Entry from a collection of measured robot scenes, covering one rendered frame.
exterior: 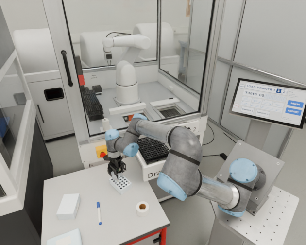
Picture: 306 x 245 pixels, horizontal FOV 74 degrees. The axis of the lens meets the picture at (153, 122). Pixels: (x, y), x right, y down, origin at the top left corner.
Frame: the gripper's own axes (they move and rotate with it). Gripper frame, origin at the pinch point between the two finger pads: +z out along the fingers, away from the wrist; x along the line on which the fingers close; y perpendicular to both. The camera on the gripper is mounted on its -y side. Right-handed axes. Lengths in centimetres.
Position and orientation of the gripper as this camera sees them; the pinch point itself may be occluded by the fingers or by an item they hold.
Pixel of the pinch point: (115, 177)
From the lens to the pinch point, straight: 132.4
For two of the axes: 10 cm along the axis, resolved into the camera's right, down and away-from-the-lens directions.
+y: 7.0, 3.8, -6.1
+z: 0.0, 8.5, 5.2
